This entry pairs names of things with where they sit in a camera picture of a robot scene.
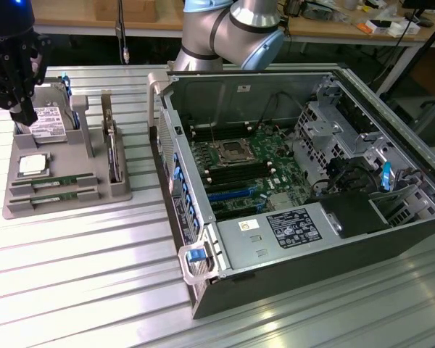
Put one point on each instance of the blue disk caddy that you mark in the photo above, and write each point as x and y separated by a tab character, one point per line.
66	87

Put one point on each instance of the graphics card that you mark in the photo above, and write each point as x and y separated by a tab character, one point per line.
112	152

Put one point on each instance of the grey power supply unit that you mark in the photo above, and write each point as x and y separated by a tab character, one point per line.
239	246

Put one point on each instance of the socket locking lever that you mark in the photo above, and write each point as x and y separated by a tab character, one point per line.
212	132

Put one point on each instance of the silver CPU chip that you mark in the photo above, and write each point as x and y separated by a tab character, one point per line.
32	165

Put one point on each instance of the grey metal device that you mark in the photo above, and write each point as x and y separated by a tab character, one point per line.
322	12

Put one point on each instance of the black open PC case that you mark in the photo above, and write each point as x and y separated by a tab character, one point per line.
311	282

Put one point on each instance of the grey parts rack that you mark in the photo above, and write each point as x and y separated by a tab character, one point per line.
69	163

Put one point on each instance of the black RAM slot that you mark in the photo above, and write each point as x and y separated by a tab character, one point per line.
239	175
221	135
239	167
221	128

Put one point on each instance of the silver chipset heatsink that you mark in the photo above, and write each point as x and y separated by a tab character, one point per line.
279	202

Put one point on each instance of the black slanted pole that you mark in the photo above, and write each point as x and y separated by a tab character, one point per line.
420	50

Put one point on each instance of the black expansion slot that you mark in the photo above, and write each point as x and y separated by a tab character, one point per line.
235	212
226	186

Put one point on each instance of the blue card retainer strip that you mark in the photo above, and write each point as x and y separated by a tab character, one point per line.
188	203

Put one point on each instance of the blue expansion slot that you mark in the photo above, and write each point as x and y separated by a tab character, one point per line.
232	195

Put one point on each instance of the white box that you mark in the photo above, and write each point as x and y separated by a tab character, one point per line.
402	29

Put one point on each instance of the wooden workbench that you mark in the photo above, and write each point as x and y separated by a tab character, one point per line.
76	21
330	27

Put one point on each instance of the CPU socket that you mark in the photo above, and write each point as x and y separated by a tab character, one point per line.
236	152

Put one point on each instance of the black fan shroud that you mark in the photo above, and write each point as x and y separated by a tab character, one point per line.
351	214

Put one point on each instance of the cardboard box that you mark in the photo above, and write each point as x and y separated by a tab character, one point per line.
127	11

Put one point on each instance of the metal disk bay cage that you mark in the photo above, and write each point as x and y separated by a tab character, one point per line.
322	127

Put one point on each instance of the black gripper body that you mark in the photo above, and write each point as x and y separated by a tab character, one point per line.
7	36

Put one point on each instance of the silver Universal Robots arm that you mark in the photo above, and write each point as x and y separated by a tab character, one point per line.
239	29

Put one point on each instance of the green RAM stick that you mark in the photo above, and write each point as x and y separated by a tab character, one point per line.
69	178
54	198

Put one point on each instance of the orange black box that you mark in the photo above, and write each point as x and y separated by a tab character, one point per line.
371	27

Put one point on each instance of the green motherboard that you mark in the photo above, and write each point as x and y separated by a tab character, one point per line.
275	163

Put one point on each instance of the blue bay latch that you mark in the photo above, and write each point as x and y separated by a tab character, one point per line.
385	177

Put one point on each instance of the silver hard disk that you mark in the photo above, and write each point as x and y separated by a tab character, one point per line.
54	119

